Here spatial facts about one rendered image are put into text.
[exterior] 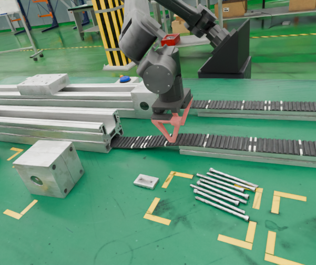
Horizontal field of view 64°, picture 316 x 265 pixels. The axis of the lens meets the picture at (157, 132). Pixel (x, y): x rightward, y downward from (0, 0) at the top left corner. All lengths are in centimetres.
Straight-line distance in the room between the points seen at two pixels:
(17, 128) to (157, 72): 55
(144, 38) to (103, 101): 40
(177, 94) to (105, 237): 32
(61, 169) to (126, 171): 15
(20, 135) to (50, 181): 34
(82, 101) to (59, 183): 40
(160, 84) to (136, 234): 28
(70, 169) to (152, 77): 30
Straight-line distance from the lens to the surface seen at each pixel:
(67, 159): 62
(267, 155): 61
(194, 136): 64
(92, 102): 91
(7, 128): 94
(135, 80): 101
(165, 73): 46
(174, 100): 56
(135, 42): 53
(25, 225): 62
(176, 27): 584
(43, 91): 102
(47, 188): 64
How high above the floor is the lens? 117
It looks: 32 degrees down
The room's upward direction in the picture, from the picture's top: 11 degrees counter-clockwise
